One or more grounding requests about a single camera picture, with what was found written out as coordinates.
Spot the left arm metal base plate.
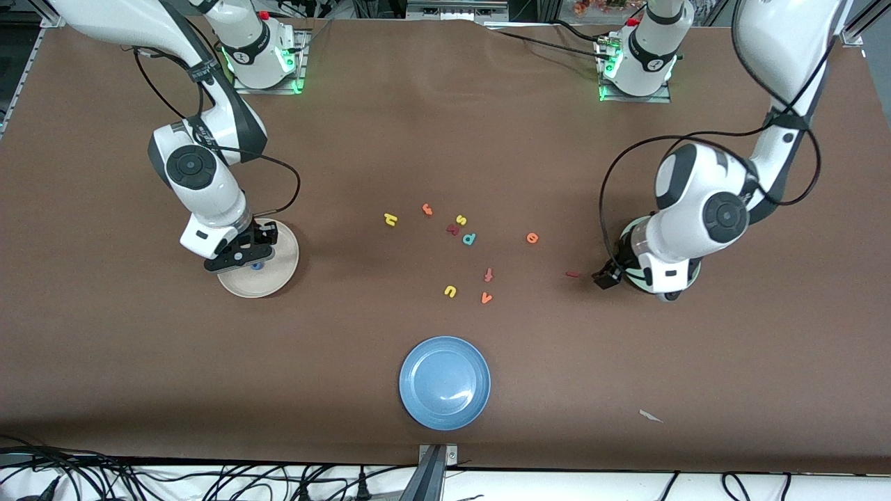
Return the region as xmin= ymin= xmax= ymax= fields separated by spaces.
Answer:
xmin=595 ymin=33 xmax=673 ymax=104

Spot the thin black table cable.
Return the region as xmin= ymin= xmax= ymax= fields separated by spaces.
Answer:
xmin=486 ymin=19 xmax=627 ymax=60

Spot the grey equipment box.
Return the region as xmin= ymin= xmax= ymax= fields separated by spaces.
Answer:
xmin=406 ymin=0 xmax=510 ymax=23

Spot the orange flower decoration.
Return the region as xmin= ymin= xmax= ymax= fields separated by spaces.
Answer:
xmin=572 ymin=0 xmax=645 ymax=17

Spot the green plate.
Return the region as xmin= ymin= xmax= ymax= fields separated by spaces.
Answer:
xmin=618 ymin=216 xmax=702 ymax=296

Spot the beige brown plate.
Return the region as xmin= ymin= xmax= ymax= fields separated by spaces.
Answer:
xmin=216 ymin=218 xmax=300 ymax=299

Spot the long aluminium rail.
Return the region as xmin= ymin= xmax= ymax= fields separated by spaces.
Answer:
xmin=0 ymin=0 xmax=67 ymax=136

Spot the brown table cover sheet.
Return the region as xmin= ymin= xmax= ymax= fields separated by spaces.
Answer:
xmin=0 ymin=13 xmax=891 ymax=475

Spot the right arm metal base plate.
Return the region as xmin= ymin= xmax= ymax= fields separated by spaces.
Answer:
xmin=231 ymin=29 xmax=308 ymax=95

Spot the grey metal camera bracket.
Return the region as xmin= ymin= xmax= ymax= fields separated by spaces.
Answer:
xmin=416 ymin=443 xmax=459 ymax=501

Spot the blue plate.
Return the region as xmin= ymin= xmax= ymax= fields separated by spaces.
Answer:
xmin=399 ymin=336 xmax=491 ymax=431

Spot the white lower board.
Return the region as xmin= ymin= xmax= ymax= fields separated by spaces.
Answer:
xmin=0 ymin=456 xmax=891 ymax=501

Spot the short aluminium profile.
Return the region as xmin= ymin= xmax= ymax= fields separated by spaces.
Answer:
xmin=839 ymin=0 xmax=891 ymax=47

